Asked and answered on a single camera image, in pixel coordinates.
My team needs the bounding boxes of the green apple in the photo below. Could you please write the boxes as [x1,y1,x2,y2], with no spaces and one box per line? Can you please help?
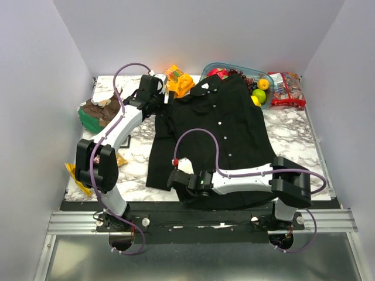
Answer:
[252,88,267,104]

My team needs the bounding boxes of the yellow Lays chips bag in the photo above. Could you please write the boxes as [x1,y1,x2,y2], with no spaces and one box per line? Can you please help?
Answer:
[64,153,129,197]

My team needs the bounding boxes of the teal plastic fruit container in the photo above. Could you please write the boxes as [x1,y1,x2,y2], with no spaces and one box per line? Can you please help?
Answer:
[199,62,275,109]

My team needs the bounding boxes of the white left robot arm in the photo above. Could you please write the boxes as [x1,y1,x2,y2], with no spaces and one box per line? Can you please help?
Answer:
[75,74,173,231]

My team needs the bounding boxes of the red dragon fruit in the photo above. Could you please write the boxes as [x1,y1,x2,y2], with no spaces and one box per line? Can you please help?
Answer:
[207,67,229,80]

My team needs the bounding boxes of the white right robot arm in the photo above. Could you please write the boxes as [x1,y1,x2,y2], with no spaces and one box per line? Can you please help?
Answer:
[167,156,311,229]

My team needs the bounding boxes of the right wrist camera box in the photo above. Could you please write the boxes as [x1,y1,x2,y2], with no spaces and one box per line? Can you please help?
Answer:
[172,157,194,175]

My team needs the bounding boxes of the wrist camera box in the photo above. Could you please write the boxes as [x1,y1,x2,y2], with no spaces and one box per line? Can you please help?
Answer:
[154,73,168,93]
[172,157,194,175]

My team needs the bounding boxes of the red candy bag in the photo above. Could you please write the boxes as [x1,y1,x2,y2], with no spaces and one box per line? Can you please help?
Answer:
[268,72,306,110]

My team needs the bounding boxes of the black brooch display case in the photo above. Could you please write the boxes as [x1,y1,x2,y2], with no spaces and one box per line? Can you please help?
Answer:
[120,135,131,149]

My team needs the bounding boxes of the yellow lemon front right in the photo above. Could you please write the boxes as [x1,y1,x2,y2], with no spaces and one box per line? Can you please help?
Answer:
[251,95,261,107]

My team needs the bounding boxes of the aluminium rail frame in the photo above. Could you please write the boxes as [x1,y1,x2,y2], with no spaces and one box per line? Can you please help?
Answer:
[34,209,373,280]

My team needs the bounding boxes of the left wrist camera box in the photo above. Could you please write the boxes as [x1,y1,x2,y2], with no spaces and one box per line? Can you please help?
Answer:
[154,73,168,93]

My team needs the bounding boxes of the green brown crumpled bag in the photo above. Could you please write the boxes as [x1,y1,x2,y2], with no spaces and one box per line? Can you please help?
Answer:
[77,92,121,134]

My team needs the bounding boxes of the dark red grape bunch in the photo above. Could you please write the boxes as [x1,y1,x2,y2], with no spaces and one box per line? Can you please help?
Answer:
[228,68,258,94]

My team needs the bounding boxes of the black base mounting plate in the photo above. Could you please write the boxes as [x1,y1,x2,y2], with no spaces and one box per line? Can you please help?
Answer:
[60,200,342,245]

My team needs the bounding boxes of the orange snack packet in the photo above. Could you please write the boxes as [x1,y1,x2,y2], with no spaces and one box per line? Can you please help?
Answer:
[165,65,195,98]

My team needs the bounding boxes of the black button-up shirt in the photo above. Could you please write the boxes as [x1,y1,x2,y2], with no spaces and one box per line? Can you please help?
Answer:
[145,73,281,211]

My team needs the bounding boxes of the yellow-orange peach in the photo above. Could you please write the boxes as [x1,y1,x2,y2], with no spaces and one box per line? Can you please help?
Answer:
[257,78,270,91]

